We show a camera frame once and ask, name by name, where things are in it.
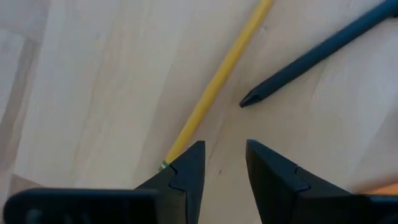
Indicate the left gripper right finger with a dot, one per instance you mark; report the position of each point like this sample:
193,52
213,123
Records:
280,193

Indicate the black felt-tip pen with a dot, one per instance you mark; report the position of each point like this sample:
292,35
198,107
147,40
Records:
311,57

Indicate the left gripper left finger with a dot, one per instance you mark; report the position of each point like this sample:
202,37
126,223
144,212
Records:
183,193

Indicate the yellow pencil green ferrule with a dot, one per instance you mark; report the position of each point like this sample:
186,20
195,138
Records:
217,79

